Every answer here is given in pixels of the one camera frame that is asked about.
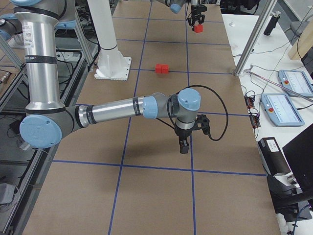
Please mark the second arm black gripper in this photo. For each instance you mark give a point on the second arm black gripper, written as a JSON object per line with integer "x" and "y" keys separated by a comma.
{"x": 182, "y": 133}

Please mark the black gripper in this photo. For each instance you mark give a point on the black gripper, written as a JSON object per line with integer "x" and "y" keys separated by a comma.
{"x": 197, "y": 10}

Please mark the red block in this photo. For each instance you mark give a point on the red block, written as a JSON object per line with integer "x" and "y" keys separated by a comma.
{"x": 198, "y": 28}

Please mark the red block moved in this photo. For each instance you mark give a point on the red block moved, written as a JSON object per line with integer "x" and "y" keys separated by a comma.
{"x": 164, "y": 69}
{"x": 158, "y": 68}

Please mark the second grey blue robot arm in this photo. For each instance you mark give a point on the second grey blue robot arm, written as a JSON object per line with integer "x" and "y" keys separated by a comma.
{"x": 73, "y": 98}

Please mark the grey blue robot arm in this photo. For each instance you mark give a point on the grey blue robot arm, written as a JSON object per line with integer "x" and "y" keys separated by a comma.
{"x": 176, "y": 5}

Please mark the brown paper table mat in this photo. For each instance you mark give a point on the brown paper table mat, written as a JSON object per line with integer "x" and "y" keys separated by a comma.
{"x": 127, "y": 176}

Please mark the small orange circuit board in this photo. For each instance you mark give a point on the small orange circuit board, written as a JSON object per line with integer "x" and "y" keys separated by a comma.
{"x": 249, "y": 99}

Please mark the black label printer box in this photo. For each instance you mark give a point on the black label printer box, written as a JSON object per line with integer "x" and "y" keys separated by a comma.
{"x": 272, "y": 157}

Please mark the grey office chair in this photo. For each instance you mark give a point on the grey office chair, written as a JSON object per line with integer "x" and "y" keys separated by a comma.
{"x": 298, "y": 27}

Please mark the teach pendant near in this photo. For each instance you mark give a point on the teach pendant near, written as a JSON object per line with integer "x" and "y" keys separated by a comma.
{"x": 281, "y": 111}

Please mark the teach pendant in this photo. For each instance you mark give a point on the teach pendant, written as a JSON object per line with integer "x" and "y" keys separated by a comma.
{"x": 296, "y": 81}
{"x": 281, "y": 111}

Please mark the wooden board right edge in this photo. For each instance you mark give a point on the wooden board right edge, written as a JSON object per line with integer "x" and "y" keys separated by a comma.
{"x": 304, "y": 42}

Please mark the black monitor right edge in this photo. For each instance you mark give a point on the black monitor right edge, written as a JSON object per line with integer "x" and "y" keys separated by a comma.
{"x": 299, "y": 155}

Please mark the teach pendant far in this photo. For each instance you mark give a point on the teach pendant far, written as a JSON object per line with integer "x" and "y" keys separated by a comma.
{"x": 296, "y": 81}

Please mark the aluminium frame post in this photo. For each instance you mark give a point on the aluminium frame post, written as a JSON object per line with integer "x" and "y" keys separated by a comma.
{"x": 262, "y": 19}

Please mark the black cylinder handle tool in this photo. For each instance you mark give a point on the black cylinder handle tool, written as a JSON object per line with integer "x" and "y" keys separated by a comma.
{"x": 275, "y": 16}

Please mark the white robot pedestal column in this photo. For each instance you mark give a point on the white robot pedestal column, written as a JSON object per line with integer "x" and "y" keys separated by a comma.
{"x": 102, "y": 20}

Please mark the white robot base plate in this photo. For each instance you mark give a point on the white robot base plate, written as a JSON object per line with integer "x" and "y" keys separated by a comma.
{"x": 113, "y": 68}

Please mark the aluminium frame rack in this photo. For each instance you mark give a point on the aluminium frame rack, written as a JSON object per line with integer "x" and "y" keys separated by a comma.
{"x": 21, "y": 173}

